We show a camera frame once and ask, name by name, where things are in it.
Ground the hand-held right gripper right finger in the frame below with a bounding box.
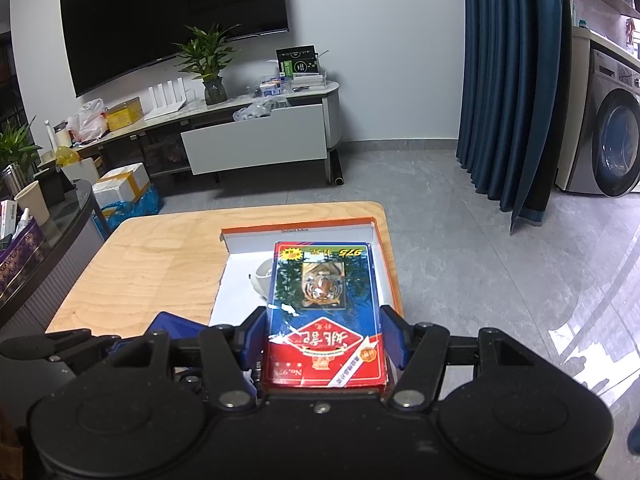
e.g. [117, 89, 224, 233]
[376, 304, 538, 409]

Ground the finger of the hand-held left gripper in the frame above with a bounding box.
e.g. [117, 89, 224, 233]
[0, 311, 202, 374]

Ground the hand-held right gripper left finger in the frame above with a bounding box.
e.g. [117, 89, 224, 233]
[117, 306, 272, 409]

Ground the orange and white cardboard box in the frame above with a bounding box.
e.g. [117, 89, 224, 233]
[209, 216, 403, 361]

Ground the tiger print playing card box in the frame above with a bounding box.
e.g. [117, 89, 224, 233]
[260, 240, 391, 396]

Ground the blue plastic bag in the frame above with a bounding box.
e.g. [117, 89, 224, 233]
[97, 187, 165, 239]

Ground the black glass side table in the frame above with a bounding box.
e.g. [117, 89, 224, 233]
[0, 180, 114, 332]

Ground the white taped cardboard box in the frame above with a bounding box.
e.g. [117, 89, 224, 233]
[100, 162, 151, 196]
[92, 180, 137, 209]

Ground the purple patterned tin box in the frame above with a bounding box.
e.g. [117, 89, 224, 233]
[0, 220, 45, 296]

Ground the white paper bag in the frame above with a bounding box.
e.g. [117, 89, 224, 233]
[62, 157, 103, 184]

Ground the black device stand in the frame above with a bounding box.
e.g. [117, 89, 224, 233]
[35, 167, 76, 206]

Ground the beige paper cup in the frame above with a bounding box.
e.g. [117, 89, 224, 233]
[14, 180, 51, 226]

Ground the row of medicine boxes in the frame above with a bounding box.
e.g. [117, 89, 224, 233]
[0, 199, 21, 241]

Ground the white cabinet drawer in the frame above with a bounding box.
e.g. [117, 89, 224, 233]
[180, 96, 331, 176]

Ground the yellow cardboard box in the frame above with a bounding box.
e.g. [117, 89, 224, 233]
[106, 97, 143, 132]

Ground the white plastic bag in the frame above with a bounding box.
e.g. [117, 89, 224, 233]
[67, 99, 108, 142]

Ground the white wifi router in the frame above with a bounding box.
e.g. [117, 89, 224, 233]
[144, 76, 188, 121]

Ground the clear plastic bag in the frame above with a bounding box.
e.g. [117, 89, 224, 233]
[232, 99, 291, 122]

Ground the white tv cabinet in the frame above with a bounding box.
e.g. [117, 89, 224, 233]
[40, 80, 343, 186]

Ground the green leafy houseplant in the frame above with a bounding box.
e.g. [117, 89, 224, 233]
[0, 117, 43, 181]

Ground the clear box of small items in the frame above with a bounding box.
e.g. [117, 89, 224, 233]
[247, 76, 293, 98]

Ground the potted plant in glass vase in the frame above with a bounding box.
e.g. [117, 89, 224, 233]
[172, 22, 241, 106]

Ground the black grid partition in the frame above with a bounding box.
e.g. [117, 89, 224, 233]
[0, 30, 38, 171]

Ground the black and green box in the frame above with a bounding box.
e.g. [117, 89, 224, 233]
[276, 45, 318, 81]

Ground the dark blue curtain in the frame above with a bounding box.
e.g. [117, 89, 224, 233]
[456, 0, 573, 233]

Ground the silver front-load washing machine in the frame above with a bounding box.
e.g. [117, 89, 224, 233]
[555, 47, 640, 198]

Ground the black wall television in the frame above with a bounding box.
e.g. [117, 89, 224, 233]
[59, 0, 291, 98]

